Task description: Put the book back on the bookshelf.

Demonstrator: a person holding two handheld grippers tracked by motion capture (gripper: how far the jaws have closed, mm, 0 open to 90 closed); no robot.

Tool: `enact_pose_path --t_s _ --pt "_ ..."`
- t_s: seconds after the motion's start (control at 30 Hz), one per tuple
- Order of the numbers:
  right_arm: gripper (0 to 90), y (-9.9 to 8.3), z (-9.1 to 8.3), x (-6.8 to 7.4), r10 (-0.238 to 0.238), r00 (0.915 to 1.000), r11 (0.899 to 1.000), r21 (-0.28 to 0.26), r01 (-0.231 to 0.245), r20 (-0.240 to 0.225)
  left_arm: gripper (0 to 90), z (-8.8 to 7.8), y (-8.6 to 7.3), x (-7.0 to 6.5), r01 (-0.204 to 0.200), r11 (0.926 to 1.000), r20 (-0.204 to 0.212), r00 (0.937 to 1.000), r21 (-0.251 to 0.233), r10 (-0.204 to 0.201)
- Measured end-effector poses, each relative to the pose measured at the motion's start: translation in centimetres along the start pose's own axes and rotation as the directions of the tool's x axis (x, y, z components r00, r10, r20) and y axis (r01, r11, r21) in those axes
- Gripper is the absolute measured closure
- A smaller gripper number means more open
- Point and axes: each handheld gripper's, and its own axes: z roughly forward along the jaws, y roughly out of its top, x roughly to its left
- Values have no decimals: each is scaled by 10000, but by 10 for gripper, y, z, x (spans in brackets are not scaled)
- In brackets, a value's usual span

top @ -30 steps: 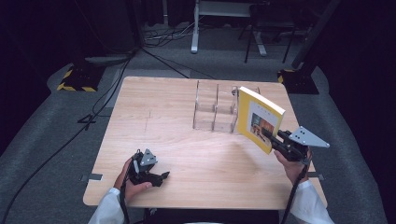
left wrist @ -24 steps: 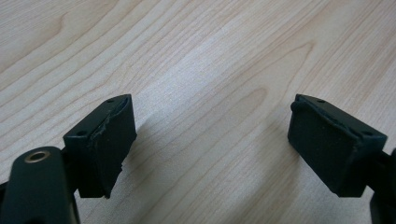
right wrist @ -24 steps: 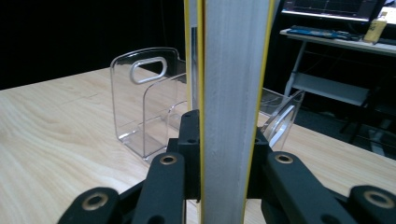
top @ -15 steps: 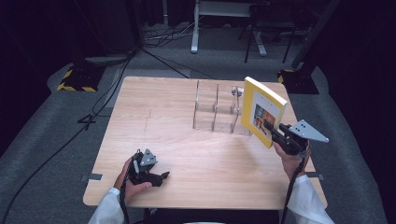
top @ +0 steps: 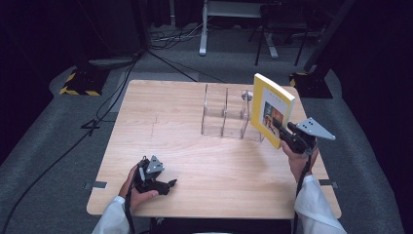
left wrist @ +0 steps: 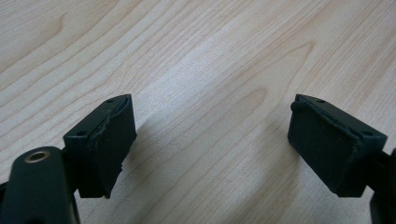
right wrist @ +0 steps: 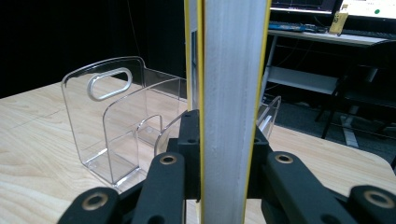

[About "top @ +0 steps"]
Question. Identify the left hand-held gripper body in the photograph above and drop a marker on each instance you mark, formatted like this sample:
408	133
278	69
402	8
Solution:
147	177

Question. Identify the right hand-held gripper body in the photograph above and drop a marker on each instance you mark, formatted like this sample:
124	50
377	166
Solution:
302	138

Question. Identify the yellow book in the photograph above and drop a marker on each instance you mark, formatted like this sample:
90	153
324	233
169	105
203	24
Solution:
269	104

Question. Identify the clear acrylic book rack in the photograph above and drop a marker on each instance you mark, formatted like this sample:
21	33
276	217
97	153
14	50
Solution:
227	113

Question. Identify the person's right hand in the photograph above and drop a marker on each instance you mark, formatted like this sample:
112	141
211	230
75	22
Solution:
298	162

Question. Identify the person's left hand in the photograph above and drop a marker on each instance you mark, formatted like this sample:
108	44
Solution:
130	195

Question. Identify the yellow black striped stand base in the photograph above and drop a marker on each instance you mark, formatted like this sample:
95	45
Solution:
82	83
310	86

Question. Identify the small metal fitting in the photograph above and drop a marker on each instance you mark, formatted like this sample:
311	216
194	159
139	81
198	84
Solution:
246	95

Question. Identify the grey tape strip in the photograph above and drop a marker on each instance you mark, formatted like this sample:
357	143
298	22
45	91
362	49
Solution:
329	183
97	185

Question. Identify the grey metal pole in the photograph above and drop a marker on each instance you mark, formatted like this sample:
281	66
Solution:
328	32

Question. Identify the black chair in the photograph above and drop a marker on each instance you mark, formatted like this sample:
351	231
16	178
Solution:
279	22

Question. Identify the white desk frame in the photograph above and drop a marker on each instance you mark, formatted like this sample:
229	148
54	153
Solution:
203	32

